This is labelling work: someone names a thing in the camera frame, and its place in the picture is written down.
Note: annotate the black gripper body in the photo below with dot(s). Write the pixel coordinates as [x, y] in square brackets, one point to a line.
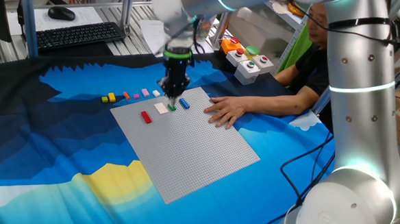
[176, 73]

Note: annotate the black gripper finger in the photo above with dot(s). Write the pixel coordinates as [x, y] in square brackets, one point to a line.
[176, 94]
[170, 96]

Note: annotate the blue Lego brick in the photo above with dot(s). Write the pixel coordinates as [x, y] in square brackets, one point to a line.
[184, 103]

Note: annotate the large white Lego plate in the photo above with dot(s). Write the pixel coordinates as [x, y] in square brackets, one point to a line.
[161, 108]

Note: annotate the red Lego brick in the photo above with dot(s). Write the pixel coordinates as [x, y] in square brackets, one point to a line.
[146, 117]

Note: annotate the gray Lego baseplate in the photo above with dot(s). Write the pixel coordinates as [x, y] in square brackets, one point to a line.
[191, 149]

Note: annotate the person's right forearm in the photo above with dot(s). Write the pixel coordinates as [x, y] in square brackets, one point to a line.
[286, 74]

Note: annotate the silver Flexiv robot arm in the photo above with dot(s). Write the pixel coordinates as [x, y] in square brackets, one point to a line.
[357, 117]

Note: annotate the light pink Lego brick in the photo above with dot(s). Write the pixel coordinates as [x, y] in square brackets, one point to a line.
[145, 92]

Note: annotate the small magenta Lego brick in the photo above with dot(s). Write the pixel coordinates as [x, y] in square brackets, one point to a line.
[136, 96]

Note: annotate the orange Lego brick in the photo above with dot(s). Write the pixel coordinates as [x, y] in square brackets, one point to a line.
[126, 95]

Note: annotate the clear cup of Lego pieces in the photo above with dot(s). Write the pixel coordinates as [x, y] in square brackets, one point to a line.
[204, 28]

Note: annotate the yellow Lego brick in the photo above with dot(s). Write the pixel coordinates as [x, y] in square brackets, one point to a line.
[112, 97]

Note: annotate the lime green Lego brick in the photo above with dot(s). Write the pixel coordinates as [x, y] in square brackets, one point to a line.
[104, 99]

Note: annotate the person's left hand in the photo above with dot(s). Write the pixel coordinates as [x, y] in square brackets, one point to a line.
[229, 108]

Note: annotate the printed white paper sheet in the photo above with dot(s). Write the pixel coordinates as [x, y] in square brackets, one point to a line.
[149, 34]

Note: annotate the orange plastic object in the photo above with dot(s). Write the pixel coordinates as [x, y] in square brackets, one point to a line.
[229, 45]

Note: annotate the white box red button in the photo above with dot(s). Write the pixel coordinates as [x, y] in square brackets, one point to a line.
[234, 58]
[265, 65]

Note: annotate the white box green button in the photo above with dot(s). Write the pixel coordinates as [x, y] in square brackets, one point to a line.
[246, 71]

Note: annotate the white cardboard box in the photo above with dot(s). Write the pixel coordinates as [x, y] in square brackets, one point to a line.
[259, 29]

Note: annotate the plain white paper sheet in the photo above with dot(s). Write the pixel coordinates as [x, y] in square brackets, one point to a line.
[88, 17]

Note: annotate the black computer keyboard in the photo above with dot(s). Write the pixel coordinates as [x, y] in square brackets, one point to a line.
[77, 35]

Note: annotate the white metal shelf rack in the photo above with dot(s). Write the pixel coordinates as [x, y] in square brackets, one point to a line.
[289, 38]

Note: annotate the blue landscape print cloth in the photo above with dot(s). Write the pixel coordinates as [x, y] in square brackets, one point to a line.
[64, 153]

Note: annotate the bright green fabric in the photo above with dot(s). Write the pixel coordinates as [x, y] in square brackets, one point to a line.
[299, 50]

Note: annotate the black computer mouse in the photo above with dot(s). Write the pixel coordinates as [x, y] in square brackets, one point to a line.
[61, 13]

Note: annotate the yellow round object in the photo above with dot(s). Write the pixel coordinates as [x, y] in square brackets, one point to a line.
[296, 9]

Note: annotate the person's head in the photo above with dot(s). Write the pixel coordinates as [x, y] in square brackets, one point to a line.
[319, 27]

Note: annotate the aluminium frame post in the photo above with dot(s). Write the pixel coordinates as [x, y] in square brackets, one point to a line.
[321, 101]
[29, 31]
[219, 29]
[126, 12]

